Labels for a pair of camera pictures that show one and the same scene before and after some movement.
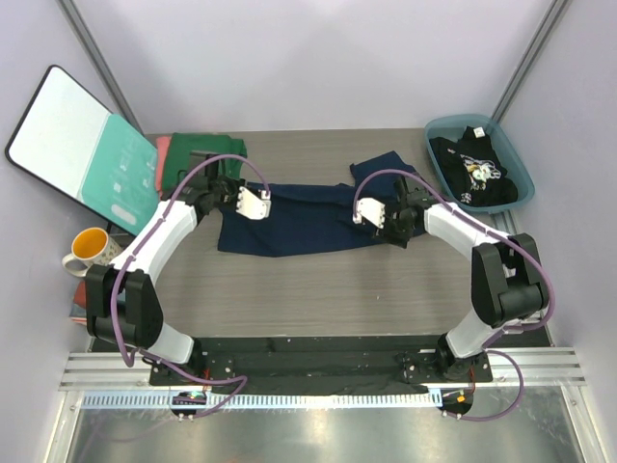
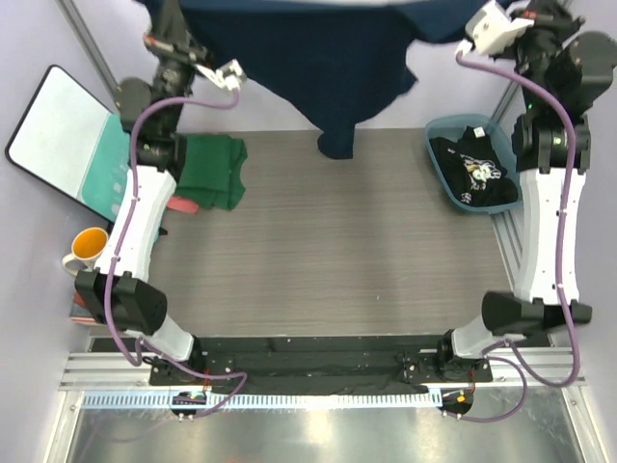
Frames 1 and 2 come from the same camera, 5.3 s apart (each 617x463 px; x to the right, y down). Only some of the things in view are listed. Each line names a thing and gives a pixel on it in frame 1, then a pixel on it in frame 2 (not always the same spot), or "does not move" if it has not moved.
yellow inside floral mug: x=92 y=246 does not move
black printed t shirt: x=473 y=170 does not move
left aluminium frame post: x=100 y=66 does not move
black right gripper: x=387 y=234 -> x=549 y=17
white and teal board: x=70 y=141 does not move
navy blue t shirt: x=301 y=216 -> x=343 y=67
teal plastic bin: x=479 y=167 does not move
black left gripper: x=235 y=185 -> x=169 y=40
